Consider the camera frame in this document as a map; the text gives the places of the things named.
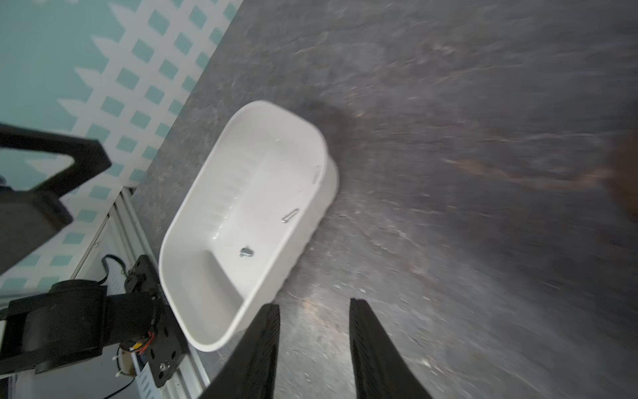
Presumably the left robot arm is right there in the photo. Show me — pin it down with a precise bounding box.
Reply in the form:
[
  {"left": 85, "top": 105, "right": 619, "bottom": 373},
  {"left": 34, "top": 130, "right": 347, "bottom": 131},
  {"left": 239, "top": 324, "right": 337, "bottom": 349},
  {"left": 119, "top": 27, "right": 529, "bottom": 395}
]
[{"left": 1, "top": 125, "right": 160, "bottom": 375}]

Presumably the silver screw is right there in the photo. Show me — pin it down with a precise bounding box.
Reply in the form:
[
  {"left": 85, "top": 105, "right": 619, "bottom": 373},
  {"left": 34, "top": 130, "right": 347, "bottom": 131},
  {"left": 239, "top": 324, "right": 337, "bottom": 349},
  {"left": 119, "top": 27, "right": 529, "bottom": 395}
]
[
  {"left": 281, "top": 208, "right": 300, "bottom": 224},
  {"left": 239, "top": 246, "right": 254, "bottom": 258}
]

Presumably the white plastic storage box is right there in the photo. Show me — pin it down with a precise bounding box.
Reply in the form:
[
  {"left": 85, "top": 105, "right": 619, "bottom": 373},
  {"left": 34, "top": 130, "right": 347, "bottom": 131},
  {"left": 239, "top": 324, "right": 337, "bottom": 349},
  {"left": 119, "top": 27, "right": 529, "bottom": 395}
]
[{"left": 158, "top": 101, "right": 339, "bottom": 352}]

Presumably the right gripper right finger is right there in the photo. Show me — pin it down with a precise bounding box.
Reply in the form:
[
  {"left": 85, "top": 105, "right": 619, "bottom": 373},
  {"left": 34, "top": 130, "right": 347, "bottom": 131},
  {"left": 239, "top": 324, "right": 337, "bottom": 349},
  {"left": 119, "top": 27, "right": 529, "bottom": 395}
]
[{"left": 349, "top": 299, "right": 431, "bottom": 399}]

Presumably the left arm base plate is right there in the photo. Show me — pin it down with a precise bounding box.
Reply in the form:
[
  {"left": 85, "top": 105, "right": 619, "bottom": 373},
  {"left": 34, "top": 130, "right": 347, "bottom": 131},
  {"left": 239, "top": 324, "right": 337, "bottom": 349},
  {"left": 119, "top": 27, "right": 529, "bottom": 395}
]
[{"left": 125, "top": 255, "right": 189, "bottom": 388}]

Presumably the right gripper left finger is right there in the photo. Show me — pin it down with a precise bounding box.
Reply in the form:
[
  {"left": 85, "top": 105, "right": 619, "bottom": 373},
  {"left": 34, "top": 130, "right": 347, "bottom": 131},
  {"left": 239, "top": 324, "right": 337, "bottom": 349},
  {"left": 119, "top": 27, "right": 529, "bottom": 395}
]
[{"left": 201, "top": 304, "right": 280, "bottom": 399}]

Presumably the aluminium front rail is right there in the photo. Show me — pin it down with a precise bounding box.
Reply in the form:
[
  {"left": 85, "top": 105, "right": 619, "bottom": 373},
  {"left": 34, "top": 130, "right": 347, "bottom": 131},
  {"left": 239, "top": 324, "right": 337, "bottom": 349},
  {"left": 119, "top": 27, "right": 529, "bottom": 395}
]
[{"left": 72, "top": 188, "right": 209, "bottom": 398}]

